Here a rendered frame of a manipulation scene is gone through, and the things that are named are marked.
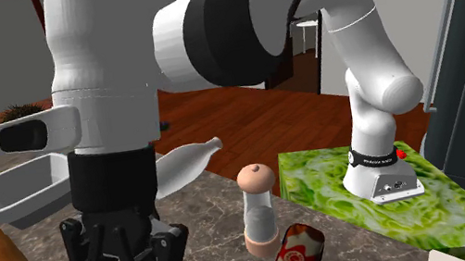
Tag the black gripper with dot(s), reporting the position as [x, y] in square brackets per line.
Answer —
[111, 179]

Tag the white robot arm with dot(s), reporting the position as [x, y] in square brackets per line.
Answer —
[105, 66]

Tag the white bottle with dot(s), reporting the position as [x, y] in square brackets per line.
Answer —
[182, 164]

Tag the white rectangular dish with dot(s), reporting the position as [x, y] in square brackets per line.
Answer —
[17, 187]

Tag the tan pepper grinder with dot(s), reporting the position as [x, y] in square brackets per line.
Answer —
[262, 230]

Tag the red and white can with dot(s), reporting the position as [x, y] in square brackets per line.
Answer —
[296, 258]

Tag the dark spiky plant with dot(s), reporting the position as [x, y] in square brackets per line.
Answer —
[20, 112]

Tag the white side table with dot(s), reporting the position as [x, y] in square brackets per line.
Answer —
[308, 24]

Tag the green patterned robot stand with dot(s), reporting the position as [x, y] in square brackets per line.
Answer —
[445, 214]

